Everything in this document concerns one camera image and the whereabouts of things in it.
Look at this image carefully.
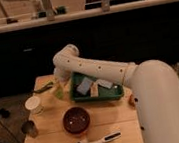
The green plastic tray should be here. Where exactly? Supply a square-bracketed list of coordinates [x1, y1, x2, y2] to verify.
[70, 72, 124, 102]

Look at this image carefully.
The small wooden block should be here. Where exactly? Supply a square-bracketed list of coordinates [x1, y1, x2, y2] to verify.
[90, 84, 99, 97]

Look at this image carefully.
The blue sponge block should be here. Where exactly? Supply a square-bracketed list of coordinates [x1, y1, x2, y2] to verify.
[76, 77, 93, 95]

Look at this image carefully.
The dark red bowl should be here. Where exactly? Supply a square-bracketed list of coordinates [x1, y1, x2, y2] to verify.
[62, 106, 90, 135]

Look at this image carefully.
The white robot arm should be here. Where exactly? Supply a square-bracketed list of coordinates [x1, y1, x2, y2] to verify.
[53, 44, 179, 143]

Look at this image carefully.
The grey sponge block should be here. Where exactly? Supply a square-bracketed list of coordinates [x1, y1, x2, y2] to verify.
[96, 79, 113, 89]

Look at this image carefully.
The wooden board table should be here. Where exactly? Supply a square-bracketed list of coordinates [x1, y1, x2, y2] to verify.
[8, 62, 145, 143]

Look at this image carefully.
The small metal cup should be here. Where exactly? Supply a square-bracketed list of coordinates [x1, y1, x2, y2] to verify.
[21, 120, 39, 138]

